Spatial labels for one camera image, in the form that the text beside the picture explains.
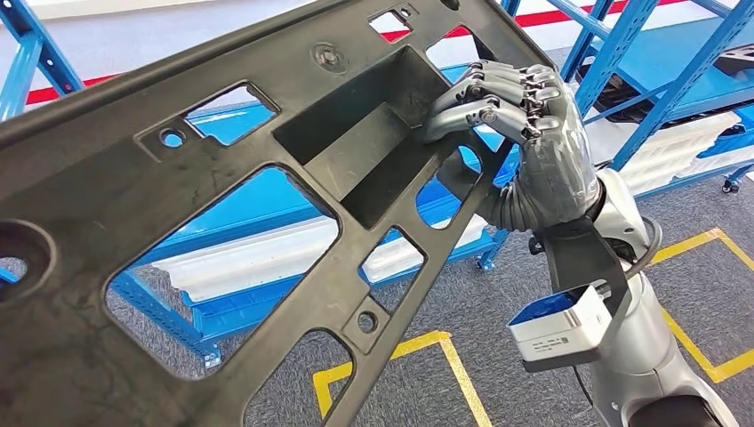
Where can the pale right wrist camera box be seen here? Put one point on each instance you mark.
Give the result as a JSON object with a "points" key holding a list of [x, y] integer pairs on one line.
{"points": [[565, 330]]}

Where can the black right wrist camera bracket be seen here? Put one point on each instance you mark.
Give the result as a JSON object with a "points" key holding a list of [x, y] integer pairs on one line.
{"points": [[583, 259]]}

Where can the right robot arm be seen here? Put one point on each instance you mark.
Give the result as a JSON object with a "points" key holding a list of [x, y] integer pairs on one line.
{"points": [[648, 342]]}

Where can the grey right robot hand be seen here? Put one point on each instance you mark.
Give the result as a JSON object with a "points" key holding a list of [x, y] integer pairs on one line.
{"points": [[559, 165]]}

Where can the blue plastic crate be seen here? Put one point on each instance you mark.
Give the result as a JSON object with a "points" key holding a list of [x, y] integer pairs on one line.
{"points": [[439, 206]]}

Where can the black plastic panel with cutouts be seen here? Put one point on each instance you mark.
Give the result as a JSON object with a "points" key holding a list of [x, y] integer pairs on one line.
{"points": [[88, 206]]}

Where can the blue metal shelf rack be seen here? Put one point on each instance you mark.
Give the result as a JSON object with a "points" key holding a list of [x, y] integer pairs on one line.
{"points": [[247, 194], [660, 59]]}

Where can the black plastic panel part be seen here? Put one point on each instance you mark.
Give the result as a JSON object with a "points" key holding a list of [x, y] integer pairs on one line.
{"points": [[612, 97]]}

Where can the dark grey panel part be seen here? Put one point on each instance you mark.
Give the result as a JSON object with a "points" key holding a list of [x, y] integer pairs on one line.
{"points": [[736, 59]]}

